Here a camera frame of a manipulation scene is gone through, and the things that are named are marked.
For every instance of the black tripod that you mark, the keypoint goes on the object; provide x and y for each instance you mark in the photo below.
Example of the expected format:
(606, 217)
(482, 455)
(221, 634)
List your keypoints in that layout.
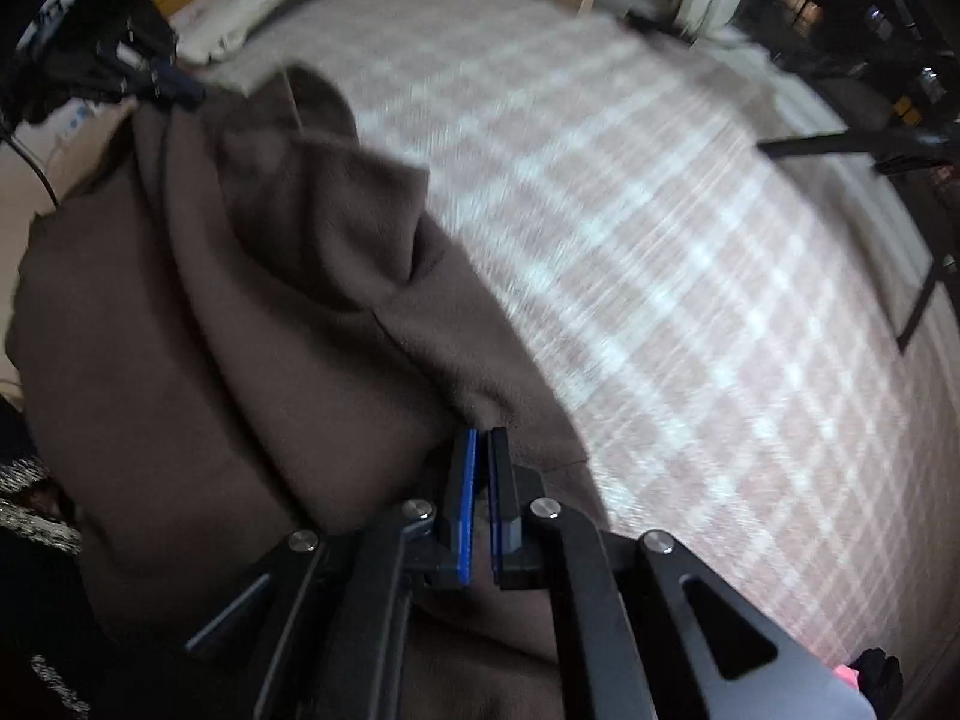
(825, 141)

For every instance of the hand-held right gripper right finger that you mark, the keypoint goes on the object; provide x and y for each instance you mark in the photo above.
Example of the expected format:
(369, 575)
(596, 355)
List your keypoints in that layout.
(496, 517)

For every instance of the white pillow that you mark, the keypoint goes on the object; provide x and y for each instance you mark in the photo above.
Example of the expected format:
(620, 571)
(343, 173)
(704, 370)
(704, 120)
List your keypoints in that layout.
(247, 0)

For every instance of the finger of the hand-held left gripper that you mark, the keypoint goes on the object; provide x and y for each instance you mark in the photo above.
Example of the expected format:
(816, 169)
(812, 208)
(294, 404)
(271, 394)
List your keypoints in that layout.
(176, 90)

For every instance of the brown hoodie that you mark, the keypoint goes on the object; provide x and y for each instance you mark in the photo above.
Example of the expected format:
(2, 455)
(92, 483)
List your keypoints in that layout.
(225, 315)

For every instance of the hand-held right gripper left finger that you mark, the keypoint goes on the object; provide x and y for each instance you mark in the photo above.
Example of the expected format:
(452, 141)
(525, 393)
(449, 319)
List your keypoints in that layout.
(466, 510)

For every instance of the person's dark patterned clothing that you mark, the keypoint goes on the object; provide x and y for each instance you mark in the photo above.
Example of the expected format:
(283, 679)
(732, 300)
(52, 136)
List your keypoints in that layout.
(30, 480)

